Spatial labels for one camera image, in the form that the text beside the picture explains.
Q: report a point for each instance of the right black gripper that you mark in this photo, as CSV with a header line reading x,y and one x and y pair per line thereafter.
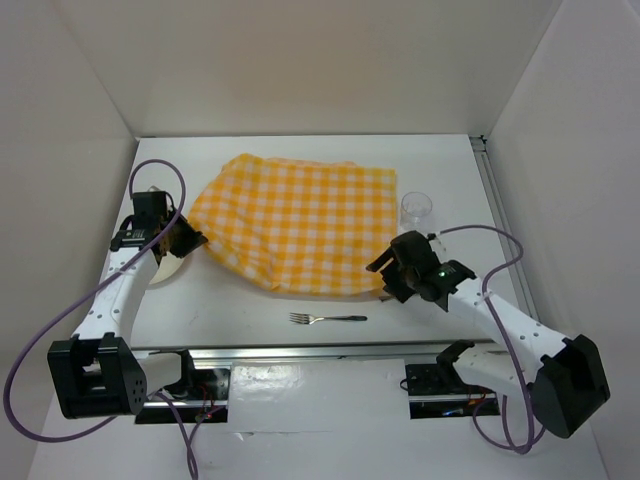
x,y
400,291

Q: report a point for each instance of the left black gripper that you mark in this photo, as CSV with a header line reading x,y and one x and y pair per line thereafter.
x,y
192,239

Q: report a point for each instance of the yellow white checkered cloth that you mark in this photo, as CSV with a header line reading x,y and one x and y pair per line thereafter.
x,y
299,227

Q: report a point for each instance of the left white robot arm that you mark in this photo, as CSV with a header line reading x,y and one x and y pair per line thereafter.
x,y
95,372

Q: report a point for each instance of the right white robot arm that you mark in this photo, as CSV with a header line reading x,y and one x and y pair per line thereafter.
x,y
561,380

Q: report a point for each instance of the cream round plate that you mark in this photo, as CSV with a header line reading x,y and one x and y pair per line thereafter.
x,y
169,267

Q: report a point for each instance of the clear plastic cup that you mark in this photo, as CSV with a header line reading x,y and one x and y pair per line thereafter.
x,y
415,212

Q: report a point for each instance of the silver fork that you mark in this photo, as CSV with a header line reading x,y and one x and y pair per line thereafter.
x,y
308,319

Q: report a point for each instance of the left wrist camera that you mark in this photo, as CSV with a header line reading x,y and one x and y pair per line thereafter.
x,y
154,189

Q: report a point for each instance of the front aluminium rail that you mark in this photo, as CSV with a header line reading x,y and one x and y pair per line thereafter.
x,y
218,355

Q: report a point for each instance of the aluminium rail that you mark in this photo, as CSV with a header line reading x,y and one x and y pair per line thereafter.
x,y
516,272
218,355

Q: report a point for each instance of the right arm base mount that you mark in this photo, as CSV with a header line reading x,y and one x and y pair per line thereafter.
x,y
431,397

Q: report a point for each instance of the right side aluminium rail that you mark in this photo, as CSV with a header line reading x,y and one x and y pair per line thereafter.
x,y
516,272

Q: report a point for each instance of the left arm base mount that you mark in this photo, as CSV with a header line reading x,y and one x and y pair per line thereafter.
x,y
195,395

